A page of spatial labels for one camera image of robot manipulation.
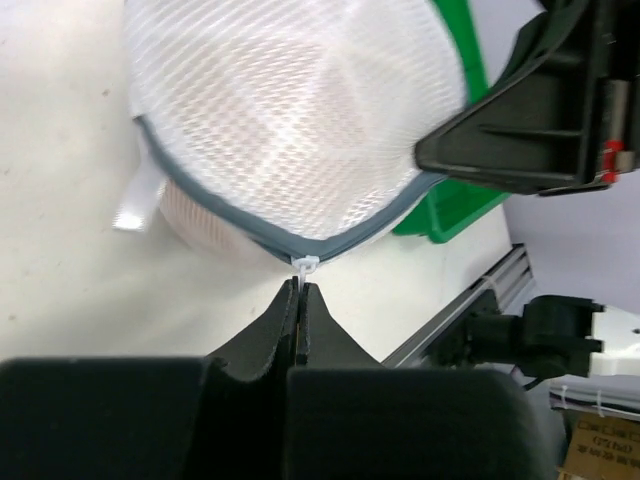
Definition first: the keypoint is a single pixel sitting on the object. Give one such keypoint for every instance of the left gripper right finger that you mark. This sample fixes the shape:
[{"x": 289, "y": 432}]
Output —
[{"x": 346, "y": 421}]

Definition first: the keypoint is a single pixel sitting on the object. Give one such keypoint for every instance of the cardboard box with label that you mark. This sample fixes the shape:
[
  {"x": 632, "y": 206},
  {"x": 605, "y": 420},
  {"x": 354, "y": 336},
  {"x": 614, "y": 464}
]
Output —
[{"x": 602, "y": 448}]

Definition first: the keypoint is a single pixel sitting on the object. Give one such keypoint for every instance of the white mesh laundry bag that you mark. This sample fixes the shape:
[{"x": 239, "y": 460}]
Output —
[{"x": 293, "y": 121}]

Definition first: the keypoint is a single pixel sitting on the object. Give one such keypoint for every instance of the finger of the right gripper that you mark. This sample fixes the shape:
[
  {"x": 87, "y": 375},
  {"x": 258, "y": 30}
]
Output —
[{"x": 513, "y": 137}]

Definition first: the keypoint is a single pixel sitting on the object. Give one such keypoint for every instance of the aluminium mounting rail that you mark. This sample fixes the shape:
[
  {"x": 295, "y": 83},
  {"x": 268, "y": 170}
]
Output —
[{"x": 510, "y": 278}]

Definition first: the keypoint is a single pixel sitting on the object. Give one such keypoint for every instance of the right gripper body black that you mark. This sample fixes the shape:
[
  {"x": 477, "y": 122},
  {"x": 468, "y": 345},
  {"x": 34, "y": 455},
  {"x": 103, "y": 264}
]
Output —
[{"x": 597, "y": 62}]

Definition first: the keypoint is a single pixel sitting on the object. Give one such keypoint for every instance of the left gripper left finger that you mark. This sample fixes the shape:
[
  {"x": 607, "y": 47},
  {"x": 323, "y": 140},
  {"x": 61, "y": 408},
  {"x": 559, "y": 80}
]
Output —
[{"x": 218, "y": 416}]

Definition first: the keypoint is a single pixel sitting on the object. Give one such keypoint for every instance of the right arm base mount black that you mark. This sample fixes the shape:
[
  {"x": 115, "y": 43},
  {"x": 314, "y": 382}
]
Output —
[{"x": 482, "y": 333}]

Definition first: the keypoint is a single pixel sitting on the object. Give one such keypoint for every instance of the beige bra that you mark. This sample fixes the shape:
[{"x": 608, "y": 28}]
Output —
[{"x": 203, "y": 230}]

